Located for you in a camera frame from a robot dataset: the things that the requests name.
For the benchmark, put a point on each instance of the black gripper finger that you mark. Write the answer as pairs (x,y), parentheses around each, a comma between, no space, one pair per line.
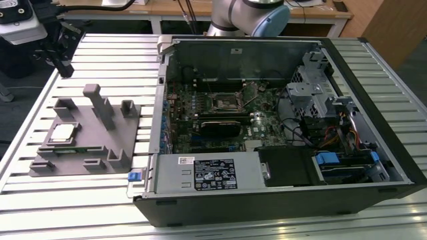
(64,68)

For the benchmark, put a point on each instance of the silver CPU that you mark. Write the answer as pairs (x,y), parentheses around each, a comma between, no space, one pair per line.
(63,132)

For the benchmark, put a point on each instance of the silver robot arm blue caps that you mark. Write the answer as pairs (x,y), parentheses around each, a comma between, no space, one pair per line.
(227,12)

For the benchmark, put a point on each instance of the CPU socket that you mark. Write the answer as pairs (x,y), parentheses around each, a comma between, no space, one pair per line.
(227,102)

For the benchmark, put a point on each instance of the grey desk foot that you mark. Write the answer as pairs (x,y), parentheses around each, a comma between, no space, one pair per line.
(4,96)

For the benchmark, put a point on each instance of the grey parts rack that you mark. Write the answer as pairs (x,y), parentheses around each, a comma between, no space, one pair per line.
(90,140)

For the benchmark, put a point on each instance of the wooden desk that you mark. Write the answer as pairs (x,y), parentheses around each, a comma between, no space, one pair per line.
(150,11)

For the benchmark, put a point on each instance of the green RAM stick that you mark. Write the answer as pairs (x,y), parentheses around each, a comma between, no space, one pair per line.
(78,150)

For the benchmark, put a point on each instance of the thin metal locking lever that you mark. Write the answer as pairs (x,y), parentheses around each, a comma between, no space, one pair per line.
(208,86)

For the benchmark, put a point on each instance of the blue case latch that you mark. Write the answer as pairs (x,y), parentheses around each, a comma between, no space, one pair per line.
(134,175)

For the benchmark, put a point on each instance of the black graphics card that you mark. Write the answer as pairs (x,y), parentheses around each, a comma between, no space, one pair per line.
(220,128)

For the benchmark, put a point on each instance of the silver power supply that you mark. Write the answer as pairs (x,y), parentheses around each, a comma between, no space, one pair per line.
(174,175)

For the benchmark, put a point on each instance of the small silver chipset heatsink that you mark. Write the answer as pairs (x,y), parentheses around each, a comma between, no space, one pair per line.
(252,145)

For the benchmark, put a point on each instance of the green motherboard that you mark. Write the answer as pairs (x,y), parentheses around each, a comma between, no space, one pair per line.
(267,125)

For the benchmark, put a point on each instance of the silver metal drive cage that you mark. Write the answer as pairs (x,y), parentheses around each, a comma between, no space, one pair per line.
(300,95)

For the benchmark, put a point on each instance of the black PC case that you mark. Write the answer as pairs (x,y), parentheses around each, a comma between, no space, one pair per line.
(234,210)

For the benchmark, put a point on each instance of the small black device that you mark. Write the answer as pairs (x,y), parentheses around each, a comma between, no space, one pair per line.
(341,6)

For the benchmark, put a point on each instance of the blue disk carrier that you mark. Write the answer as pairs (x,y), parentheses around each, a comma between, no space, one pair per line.
(324,158)

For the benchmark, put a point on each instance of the blue plastic clip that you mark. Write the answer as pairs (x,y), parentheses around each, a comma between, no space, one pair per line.
(374,157)

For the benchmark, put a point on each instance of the wooden cabinet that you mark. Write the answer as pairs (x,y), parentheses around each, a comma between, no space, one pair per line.
(394,30)

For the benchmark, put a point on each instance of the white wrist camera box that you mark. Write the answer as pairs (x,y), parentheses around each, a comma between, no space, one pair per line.
(20,27)

